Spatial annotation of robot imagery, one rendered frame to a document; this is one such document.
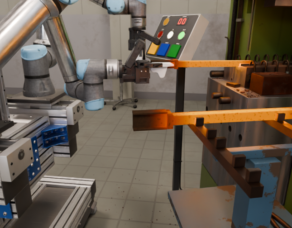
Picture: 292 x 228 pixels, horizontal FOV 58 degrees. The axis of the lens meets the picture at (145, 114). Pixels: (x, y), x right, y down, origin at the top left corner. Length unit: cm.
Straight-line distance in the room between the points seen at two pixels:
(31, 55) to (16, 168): 59
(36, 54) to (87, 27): 308
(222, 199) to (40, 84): 96
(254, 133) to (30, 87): 100
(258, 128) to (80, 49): 374
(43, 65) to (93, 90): 42
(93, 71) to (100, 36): 334
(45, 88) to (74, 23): 315
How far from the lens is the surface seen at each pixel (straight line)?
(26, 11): 87
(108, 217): 179
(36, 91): 135
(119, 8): 125
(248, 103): 94
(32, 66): 135
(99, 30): 432
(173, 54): 148
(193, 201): 80
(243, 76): 109
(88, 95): 101
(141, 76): 100
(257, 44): 138
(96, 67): 99
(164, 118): 63
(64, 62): 108
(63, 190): 171
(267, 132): 102
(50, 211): 157
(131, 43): 140
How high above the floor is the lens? 114
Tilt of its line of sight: 19 degrees down
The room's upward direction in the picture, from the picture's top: straight up
